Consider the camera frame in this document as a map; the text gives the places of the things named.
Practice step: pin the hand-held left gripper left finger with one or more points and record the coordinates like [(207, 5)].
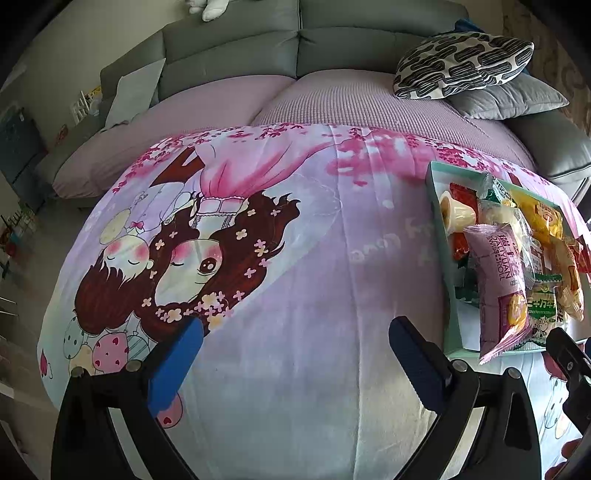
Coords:
[(178, 364)]

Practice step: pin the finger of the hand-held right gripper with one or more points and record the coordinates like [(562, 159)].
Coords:
[(565, 355)]

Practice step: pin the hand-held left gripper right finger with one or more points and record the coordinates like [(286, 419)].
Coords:
[(415, 364)]

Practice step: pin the teal box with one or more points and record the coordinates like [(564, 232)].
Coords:
[(452, 323)]

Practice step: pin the pink cake roll packet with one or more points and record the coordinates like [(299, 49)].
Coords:
[(498, 286)]

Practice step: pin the red patterned snack packet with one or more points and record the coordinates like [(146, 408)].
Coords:
[(461, 247)]

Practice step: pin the clear bread bag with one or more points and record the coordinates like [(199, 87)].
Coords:
[(503, 219)]

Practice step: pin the pudding cup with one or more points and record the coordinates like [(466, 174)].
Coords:
[(457, 212)]

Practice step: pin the person's right hand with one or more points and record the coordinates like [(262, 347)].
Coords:
[(572, 450)]

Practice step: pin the green cartoon snack packet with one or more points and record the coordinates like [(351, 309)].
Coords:
[(545, 318)]

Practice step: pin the printed cartoon blanket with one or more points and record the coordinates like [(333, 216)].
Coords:
[(323, 277)]

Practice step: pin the small green snack packet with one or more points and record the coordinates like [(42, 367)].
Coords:
[(496, 189)]

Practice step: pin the grey pillow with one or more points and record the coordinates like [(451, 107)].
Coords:
[(512, 99)]

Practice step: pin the light grey cushion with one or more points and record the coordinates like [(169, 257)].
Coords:
[(134, 92)]

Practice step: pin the pink sofa seat cover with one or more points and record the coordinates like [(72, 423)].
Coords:
[(346, 97)]

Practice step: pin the teal cabinet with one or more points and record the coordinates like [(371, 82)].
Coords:
[(18, 138)]

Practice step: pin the patterned beige curtain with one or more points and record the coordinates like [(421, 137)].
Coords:
[(563, 64)]

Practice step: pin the black white patterned pillow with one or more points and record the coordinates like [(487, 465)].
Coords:
[(461, 60)]

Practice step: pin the grey sofa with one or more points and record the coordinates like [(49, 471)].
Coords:
[(231, 55)]

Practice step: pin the grey white plush dog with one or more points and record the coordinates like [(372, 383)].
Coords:
[(214, 9)]

